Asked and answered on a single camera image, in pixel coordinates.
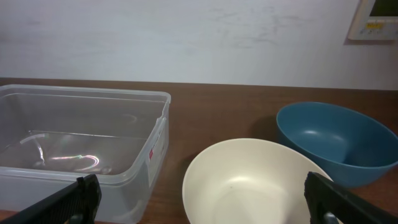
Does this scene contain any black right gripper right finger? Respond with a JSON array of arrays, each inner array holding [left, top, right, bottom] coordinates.
[[304, 172, 397, 224]]

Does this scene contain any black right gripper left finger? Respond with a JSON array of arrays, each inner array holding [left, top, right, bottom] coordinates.
[[1, 174, 102, 224]]

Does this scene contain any blue bowl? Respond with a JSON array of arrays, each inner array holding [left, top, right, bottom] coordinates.
[[276, 101, 397, 188]]

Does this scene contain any cream bowl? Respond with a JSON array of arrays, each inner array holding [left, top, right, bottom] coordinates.
[[182, 138, 327, 224]]

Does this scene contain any clear plastic storage container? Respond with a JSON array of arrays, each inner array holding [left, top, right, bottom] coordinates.
[[1, 85, 171, 223]]

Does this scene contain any white wall control panel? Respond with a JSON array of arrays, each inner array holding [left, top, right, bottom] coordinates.
[[348, 0, 397, 40]]

